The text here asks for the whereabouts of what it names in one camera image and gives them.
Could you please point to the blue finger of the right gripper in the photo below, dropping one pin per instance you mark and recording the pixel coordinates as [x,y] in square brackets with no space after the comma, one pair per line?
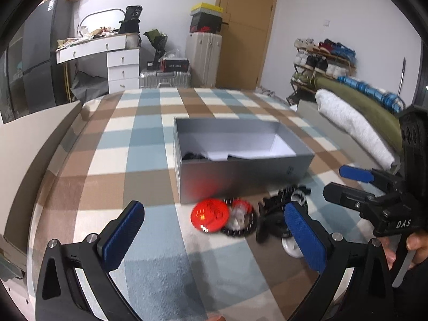
[366,204]
[378,178]

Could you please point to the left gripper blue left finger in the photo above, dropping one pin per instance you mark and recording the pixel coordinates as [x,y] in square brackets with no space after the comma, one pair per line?
[59,294]

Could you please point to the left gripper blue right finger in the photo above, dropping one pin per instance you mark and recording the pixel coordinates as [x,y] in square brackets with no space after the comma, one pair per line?
[367,295]

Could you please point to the black hair claw clip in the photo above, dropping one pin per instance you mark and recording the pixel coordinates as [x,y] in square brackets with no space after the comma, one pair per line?
[271,219]

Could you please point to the black bead bracelet red charm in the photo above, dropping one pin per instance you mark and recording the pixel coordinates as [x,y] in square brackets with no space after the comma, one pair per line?
[243,218]

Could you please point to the red round badge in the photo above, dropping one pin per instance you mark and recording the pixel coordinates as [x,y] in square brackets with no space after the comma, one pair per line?
[210,215]

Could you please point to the right hand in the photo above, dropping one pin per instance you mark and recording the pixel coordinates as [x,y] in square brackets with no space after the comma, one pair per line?
[416,242]

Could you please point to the white object on bed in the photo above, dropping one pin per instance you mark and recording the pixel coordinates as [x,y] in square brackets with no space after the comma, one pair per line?
[291,248]

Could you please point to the white rolled blanket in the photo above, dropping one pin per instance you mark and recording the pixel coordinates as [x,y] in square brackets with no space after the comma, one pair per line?
[348,119]

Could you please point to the olive green rolled blanket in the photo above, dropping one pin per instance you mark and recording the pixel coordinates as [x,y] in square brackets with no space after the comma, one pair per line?
[384,123]

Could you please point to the blue rolled mat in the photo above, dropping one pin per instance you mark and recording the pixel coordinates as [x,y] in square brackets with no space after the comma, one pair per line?
[388,100]

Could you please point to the shoe rack with shoes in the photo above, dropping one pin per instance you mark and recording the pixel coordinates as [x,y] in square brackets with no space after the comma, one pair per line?
[327,59]

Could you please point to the grey cardboard box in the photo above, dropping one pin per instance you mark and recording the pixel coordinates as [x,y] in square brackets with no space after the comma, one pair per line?
[289,157]

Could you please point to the plaid bed blanket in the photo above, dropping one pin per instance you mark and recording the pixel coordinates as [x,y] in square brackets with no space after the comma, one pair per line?
[120,148]

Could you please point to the black items inside box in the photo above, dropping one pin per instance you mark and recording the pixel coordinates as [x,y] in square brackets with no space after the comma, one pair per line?
[217,157]

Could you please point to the white upright suitcase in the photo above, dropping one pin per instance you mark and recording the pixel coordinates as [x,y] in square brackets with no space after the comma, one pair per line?
[203,54]

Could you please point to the wooden door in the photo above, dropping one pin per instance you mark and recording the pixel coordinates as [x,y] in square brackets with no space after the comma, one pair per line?
[245,31]

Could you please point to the silver suitcase lying flat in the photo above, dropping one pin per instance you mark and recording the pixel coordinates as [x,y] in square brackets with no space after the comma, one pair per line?
[158,79]

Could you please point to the black red box on suitcase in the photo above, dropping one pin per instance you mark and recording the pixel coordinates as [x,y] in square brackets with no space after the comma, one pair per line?
[169,65]

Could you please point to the stacked shoe boxes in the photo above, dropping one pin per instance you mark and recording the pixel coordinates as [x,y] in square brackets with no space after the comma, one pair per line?
[206,18]

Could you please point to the white desk with drawers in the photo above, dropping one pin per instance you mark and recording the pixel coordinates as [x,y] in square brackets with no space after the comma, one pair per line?
[122,58]

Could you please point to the green flower bouquet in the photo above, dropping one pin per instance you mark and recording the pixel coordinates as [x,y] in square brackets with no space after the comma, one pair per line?
[158,41]

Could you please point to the black bag on desk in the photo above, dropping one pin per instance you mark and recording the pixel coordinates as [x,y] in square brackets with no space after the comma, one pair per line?
[131,21]

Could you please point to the beige bed frame board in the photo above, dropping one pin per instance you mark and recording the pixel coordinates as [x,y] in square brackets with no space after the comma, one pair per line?
[27,147]

